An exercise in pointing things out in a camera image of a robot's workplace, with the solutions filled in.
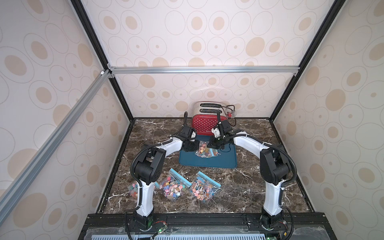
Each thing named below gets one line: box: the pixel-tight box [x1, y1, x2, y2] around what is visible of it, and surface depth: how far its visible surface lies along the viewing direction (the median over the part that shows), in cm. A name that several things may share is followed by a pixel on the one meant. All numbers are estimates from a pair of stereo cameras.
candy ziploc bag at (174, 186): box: [159, 168, 192, 200], surface depth 86 cm
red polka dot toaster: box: [192, 101, 228, 136], surface depth 104 cm
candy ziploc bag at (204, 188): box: [190, 171, 222, 202], surface depth 85 cm
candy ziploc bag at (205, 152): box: [194, 140, 222, 159], surface depth 99 cm
